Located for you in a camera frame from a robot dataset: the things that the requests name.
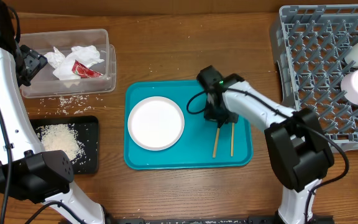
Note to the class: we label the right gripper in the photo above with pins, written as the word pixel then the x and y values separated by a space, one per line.
pixel 209 116

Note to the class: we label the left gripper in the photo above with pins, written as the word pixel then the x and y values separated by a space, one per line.
pixel 35 61

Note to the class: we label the wooden chopstick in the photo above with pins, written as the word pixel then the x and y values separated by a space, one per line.
pixel 216 143
pixel 232 139

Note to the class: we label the red sauce packet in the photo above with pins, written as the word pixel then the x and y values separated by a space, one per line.
pixel 83 71

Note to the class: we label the white napkin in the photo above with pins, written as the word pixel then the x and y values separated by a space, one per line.
pixel 62 65

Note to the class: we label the large white plate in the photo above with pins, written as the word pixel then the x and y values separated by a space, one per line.
pixel 156 123

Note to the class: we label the pile of white rice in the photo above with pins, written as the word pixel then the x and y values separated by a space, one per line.
pixel 62 137

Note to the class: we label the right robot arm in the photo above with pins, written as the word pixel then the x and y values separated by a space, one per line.
pixel 299 156

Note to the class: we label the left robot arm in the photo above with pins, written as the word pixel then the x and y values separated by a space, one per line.
pixel 27 170

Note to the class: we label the clear plastic waste bin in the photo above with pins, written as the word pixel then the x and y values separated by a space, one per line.
pixel 46 84

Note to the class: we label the grey dishwasher rack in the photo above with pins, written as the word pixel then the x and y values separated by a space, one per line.
pixel 309 46

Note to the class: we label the teal serving tray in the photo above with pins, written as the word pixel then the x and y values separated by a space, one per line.
pixel 195 147

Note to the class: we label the scattered rice grains on table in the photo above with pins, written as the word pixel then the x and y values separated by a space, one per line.
pixel 69 105

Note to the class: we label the black rectangular tray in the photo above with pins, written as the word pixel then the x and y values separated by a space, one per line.
pixel 88 134

